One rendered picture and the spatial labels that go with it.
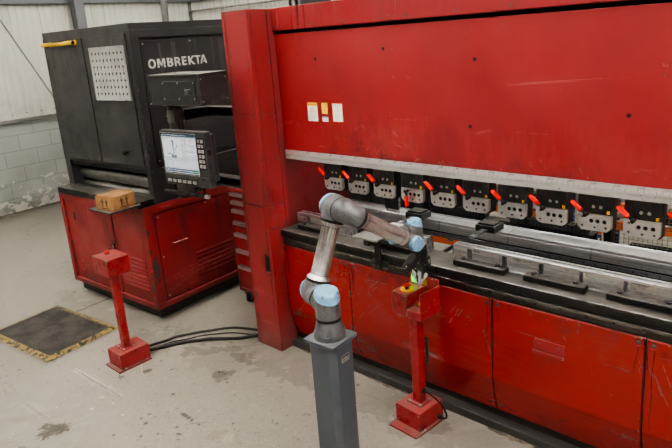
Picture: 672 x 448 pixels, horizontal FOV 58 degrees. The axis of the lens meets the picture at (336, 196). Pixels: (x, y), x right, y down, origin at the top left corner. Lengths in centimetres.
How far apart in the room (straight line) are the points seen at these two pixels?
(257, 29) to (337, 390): 220
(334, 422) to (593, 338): 124
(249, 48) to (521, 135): 176
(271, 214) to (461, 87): 159
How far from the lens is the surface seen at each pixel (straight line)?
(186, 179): 404
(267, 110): 397
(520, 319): 320
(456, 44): 315
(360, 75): 353
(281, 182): 409
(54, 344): 519
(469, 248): 334
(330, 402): 297
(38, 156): 972
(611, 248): 335
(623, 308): 297
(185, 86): 391
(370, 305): 376
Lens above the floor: 212
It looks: 15 degrees down
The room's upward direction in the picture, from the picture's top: 4 degrees counter-clockwise
